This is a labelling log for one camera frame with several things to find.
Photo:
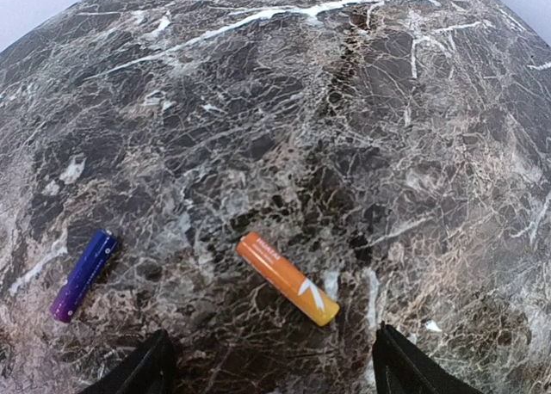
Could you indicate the blue purple battery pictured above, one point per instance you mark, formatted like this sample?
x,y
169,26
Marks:
x,y
70,296

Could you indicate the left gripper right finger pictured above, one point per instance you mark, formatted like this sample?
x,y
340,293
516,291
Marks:
x,y
401,367

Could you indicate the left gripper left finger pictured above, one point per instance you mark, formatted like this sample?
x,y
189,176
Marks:
x,y
150,368

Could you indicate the orange battery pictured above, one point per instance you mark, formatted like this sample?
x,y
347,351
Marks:
x,y
287,279

